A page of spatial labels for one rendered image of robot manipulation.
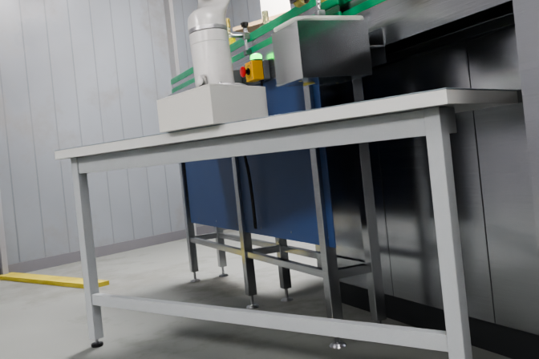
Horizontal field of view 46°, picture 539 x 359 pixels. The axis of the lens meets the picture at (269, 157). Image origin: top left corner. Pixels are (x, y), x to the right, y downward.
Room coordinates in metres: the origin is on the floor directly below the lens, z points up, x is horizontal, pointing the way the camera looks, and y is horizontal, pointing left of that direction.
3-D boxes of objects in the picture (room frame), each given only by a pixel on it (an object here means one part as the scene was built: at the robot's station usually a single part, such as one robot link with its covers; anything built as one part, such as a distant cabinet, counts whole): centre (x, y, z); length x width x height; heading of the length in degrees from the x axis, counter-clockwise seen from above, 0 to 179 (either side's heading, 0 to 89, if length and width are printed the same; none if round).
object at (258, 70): (2.35, 0.01, 0.96); 0.07 x 0.07 x 0.07; 24
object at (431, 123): (1.95, 0.15, 0.36); 1.51 x 0.09 x 0.71; 49
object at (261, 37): (2.81, 0.15, 1.09); 1.75 x 0.01 x 0.08; 24
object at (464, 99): (2.46, -0.29, 0.73); 1.58 x 1.52 x 0.04; 49
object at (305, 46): (1.85, -0.20, 0.92); 0.27 x 0.17 x 0.15; 114
